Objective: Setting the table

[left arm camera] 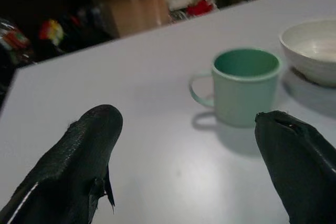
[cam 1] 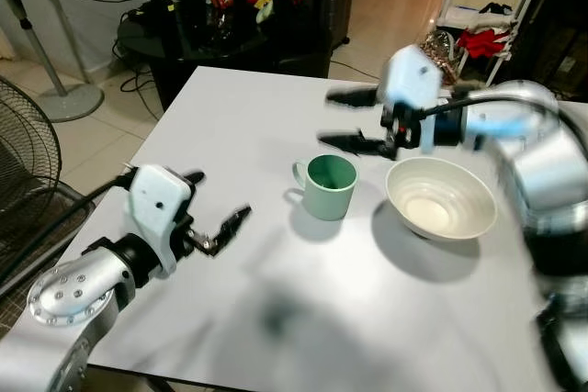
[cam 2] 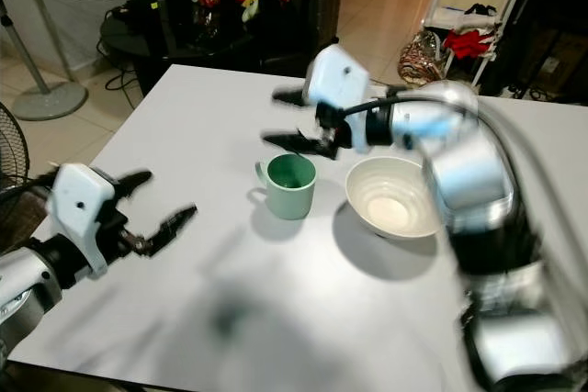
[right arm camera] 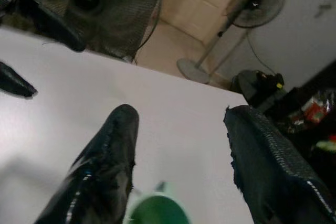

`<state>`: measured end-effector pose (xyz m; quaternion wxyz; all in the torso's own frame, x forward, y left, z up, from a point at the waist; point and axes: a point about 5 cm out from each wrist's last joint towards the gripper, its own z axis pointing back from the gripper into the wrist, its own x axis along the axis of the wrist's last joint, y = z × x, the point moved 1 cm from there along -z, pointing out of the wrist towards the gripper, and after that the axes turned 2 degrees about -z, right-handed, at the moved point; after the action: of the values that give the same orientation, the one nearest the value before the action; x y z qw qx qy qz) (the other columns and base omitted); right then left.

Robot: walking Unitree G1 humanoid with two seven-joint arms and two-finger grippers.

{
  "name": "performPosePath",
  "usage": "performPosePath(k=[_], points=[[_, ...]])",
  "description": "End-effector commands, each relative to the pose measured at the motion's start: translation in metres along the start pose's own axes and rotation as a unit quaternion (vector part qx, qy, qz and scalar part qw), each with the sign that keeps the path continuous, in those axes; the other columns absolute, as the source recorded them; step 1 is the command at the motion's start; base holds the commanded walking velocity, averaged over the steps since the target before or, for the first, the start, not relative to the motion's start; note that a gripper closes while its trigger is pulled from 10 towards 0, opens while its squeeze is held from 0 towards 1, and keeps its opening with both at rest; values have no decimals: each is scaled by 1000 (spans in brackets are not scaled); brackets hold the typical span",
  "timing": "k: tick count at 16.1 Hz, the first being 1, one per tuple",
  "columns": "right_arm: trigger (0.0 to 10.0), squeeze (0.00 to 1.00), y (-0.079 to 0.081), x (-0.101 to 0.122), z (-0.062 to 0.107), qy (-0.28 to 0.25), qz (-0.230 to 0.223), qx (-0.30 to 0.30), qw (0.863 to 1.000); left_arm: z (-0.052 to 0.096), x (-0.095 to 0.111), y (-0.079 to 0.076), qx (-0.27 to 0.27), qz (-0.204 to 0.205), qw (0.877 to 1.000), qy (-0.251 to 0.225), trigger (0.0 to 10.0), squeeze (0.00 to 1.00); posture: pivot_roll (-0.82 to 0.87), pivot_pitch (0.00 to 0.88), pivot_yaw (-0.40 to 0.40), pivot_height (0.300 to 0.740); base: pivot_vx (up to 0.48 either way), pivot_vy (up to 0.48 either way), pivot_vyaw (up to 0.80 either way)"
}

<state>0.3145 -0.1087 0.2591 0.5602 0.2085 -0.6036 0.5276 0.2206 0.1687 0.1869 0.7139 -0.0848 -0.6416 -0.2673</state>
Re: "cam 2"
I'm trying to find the green ceramic mug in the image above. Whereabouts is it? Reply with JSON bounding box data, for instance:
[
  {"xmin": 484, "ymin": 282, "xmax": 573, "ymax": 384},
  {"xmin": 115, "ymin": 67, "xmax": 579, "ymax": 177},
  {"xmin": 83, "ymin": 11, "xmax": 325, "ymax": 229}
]
[{"xmin": 247, "ymin": 153, "xmax": 318, "ymax": 222}]

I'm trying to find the white ceramic bowl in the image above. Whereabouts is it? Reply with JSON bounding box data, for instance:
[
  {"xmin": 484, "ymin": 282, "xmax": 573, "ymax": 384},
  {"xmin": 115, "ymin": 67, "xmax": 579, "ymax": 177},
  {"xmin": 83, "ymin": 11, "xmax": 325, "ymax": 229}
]
[{"xmin": 345, "ymin": 157, "xmax": 447, "ymax": 240}]

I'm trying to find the black suitcase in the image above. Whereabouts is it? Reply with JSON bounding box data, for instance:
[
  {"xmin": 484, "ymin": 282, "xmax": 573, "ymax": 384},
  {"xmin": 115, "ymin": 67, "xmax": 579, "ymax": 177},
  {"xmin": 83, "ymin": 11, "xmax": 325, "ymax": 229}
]
[{"xmin": 294, "ymin": 0, "xmax": 343, "ymax": 49}]

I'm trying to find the brown patterned bag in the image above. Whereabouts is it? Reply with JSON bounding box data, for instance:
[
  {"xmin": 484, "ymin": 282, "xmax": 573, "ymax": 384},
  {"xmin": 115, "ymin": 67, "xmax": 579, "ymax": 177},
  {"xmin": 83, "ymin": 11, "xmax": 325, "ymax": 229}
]
[{"xmin": 399, "ymin": 29, "xmax": 446, "ymax": 91}]

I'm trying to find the white standing fan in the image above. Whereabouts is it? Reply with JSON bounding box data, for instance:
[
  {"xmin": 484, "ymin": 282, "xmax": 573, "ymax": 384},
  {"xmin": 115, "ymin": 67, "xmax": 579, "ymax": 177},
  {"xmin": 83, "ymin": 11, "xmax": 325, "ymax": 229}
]
[{"xmin": 0, "ymin": 0, "xmax": 89, "ymax": 123}]

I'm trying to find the black round side table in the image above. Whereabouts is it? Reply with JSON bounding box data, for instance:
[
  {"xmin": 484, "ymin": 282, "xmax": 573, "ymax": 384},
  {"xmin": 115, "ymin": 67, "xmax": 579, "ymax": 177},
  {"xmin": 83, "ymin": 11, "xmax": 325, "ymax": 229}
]
[{"xmin": 100, "ymin": 5, "xmax": 318, "ymax": 97}]

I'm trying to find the red folded cloth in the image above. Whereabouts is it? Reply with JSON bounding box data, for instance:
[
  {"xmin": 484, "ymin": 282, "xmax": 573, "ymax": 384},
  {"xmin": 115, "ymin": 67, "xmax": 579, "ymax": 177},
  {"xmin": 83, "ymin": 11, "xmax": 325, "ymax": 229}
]
[{"xmin": 442, "ymin": 28, "xmax": 497, "ymax": 62}]

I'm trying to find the black bag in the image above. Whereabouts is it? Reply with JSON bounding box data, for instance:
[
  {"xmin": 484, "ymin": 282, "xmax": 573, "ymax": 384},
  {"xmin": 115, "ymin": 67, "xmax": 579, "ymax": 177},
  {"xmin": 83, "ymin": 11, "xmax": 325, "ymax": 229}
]
[{"xmin": 108, "ymin": 0, "xmax": 164, "ymax": 41}]

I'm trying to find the white metal rack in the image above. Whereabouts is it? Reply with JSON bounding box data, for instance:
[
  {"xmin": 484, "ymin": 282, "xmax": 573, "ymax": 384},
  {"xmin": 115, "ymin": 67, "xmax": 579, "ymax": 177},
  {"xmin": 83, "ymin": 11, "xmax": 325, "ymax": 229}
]
[{"xmin": 421, "ymin": 0, "xmax": 545, "ymax": 90}]

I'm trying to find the black cabinet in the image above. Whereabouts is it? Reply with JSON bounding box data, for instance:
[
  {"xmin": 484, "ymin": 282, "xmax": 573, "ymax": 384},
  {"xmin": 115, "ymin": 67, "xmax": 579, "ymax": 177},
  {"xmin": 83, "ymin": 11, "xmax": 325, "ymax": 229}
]
[{"xmin": 481, "ymin": 0, "xmax": 588, "ymax": 101}]

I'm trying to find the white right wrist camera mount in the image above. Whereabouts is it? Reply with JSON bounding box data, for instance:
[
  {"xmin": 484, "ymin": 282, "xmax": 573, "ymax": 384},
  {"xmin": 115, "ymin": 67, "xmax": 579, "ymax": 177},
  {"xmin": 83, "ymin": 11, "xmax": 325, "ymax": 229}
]
[{"xmin": 305, "ymin": 45, "xmax": 374, "ymax": 119}]

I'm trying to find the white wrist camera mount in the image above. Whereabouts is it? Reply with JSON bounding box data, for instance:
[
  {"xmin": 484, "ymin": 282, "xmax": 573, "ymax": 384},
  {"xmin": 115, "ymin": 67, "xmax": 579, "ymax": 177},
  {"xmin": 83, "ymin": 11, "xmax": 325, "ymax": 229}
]
[
  {"xmin": 51, "ymin": 162, "xmax": 123, "ymax": 275},
  {"xmin": 305, "ymin": 45, "xmax": 374, "ymax": 119}
]

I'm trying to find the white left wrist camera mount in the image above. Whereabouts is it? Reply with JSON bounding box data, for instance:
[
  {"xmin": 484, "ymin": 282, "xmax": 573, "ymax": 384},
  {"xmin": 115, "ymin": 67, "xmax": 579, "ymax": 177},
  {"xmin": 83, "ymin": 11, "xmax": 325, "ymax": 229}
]
[{"xmin": 51, "ymin": 162, "xmax": 123, "ymax": 275}]

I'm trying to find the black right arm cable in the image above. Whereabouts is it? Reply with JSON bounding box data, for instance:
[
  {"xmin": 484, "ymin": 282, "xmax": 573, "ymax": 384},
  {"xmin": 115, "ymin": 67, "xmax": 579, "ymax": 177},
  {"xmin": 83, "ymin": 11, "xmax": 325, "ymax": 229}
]
[{"xmin": 335, "ymin": 85, "xmax": 588, "ymax": 228}]

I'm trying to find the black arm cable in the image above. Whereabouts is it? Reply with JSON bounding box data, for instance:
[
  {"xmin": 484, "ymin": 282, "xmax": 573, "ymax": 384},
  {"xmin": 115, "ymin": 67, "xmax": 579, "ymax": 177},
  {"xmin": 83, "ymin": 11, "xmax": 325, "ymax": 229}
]
[
  {"xmin": 335, "ymin": 85, "xmax": 588, "ymax": 228},
  {"xmin": 0, "ymin": 176, "xmax": 63, "ymax": 232}
]

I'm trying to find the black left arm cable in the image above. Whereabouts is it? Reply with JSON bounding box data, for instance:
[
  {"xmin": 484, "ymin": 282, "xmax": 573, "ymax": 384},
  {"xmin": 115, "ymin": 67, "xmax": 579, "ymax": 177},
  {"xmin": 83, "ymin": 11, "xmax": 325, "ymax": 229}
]
[{"xmin": 0, "ymin": 176, "xmax": 63, "ymax": 232}]

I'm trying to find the black wire fan grille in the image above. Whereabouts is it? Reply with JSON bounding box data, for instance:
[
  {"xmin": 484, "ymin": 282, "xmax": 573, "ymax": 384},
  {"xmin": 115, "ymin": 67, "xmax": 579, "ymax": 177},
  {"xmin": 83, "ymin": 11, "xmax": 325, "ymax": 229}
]
[{"xmin": 0, "ymin": 103, "xmax": 31, "ymax": 220}]

